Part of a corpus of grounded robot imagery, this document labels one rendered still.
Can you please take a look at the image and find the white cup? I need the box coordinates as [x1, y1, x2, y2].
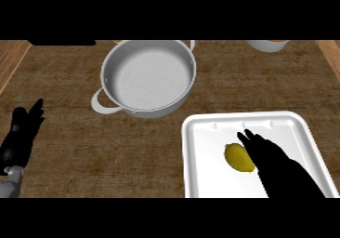
[244, 40, 289, 54]

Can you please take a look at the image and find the silver pot with handles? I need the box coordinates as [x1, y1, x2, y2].
[89, 40, 197, 119]

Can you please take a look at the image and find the white tray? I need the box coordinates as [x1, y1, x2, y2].
[180, 111, 340, 199]

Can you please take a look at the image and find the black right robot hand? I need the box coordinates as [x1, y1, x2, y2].
[235, 128, 328, 199]

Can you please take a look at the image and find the brown placemat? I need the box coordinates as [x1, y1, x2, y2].
[0, 40, 340, 199]

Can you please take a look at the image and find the yellow lemon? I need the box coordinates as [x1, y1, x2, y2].
[223, 142, 255, 173]

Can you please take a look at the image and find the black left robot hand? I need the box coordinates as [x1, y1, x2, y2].
[0, 98, 46, 177]

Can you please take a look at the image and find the black flat object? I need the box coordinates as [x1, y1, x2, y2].
[27, 40, 96, 46]

